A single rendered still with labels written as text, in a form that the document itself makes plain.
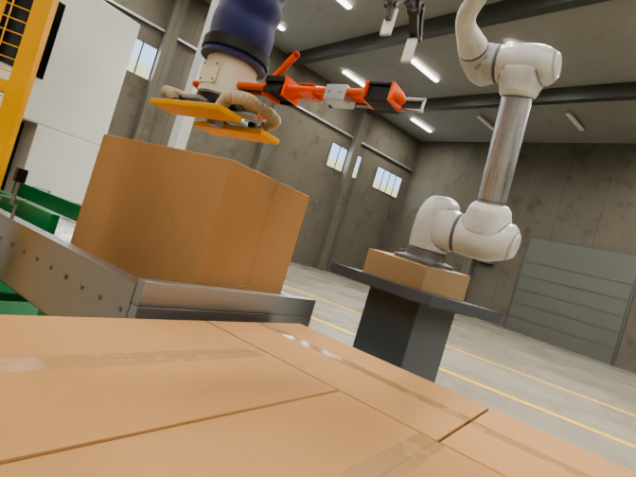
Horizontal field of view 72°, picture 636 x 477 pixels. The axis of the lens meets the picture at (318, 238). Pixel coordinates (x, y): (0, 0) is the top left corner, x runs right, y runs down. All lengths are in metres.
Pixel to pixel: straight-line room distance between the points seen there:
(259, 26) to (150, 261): 0.81
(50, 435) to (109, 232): 1.03
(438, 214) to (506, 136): 0.36
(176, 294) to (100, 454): 0.65
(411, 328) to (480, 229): 0.43
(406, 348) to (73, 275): 1.09
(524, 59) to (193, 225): 1.19
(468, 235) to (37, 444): 1.44
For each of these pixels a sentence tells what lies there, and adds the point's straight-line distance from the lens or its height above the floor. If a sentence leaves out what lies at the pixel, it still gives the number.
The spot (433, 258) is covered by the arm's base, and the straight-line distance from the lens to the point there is 1.74.
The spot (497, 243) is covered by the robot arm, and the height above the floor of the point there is 0.98.
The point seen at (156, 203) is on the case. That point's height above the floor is 0.78.
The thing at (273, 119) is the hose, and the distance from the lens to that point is 1.47.
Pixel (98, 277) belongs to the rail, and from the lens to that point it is 1.21.
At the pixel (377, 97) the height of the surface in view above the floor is 1.20.
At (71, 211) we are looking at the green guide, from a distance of 2.67.
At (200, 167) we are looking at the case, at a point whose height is 0.91.
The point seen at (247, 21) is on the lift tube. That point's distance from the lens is 1.55.
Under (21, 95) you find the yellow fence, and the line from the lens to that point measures 1.70.
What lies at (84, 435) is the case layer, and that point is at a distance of 0.54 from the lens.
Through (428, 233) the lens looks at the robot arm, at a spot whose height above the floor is 0.96.
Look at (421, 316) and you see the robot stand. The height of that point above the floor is 0.66.
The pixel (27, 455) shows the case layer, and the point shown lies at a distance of 0.51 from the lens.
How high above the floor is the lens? 0.80
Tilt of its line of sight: 1 degrees up
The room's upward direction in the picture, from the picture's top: 17 degrees clockwise
